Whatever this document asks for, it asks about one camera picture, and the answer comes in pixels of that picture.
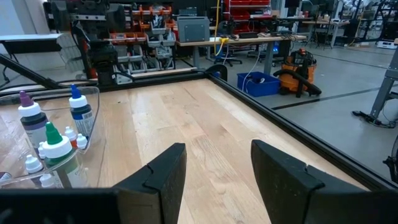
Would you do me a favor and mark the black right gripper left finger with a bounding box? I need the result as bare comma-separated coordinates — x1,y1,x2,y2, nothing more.
113,142,188,224

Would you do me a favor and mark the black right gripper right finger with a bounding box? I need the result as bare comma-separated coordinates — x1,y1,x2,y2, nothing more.
250,139,369,224

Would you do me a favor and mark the small orange food coloring bottle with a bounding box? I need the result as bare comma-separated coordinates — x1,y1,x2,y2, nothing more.
76,133,88,150

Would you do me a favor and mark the small red food coloring bottle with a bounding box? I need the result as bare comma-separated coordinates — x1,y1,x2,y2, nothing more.
63,126,78,149

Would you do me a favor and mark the large green food coloring bottle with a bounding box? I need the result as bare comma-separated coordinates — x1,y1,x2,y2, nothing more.
42,121,90,189

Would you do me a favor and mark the large blue food coloring bottle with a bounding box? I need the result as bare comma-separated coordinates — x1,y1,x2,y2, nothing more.
68,83,95,139

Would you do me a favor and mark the small blue food coloring bottle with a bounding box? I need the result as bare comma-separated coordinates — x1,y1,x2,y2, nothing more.
39,173,57,189

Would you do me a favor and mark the small purple food coloring bottle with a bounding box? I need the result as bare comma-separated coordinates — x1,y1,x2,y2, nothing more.
37,141,47,160

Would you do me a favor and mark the small green food coloring bottle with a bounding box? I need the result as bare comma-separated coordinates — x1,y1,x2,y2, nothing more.
24,154,44,174

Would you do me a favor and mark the large purple food coloring bottle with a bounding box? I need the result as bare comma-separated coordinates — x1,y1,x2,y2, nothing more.
17,90,50,150

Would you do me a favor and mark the clear plastic container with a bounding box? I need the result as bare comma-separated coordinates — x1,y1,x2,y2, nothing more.
0,86,102,190

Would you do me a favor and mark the blue plastic bin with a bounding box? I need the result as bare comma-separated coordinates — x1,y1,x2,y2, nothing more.
236,71,282,98

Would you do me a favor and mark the orange shop vacuum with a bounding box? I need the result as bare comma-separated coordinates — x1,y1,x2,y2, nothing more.
273,48,323,99

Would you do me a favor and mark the black floor power strip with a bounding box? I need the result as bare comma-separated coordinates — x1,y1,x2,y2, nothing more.
351,110,397,129

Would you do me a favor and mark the black floor fan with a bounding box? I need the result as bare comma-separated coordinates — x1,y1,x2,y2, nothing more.
382,135,398,184

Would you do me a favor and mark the grey table leg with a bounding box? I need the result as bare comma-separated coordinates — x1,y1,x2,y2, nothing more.
369,46,398,119

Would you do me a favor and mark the wooden top work table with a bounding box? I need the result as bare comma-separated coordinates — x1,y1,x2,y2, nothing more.
177,34,307,75

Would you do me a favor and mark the parts bin rack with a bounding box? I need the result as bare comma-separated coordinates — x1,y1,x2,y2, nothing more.
108,4,178,74

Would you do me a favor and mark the grey equipment box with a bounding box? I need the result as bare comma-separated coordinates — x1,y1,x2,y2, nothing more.
176,16,211,44

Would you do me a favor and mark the long wooden table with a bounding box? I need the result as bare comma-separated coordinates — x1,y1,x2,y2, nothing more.
301,18,351,49

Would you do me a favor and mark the black office chair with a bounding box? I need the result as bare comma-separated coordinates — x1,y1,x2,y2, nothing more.
214,20,243,68

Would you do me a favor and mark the red tool cabinet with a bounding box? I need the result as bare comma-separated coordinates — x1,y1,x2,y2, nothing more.
223,0,271,35

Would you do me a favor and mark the white top table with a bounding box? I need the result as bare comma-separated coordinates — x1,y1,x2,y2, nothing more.
0,32,68,55

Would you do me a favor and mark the yellow hanging cable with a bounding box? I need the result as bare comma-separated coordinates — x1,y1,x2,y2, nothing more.
213,0,229,57

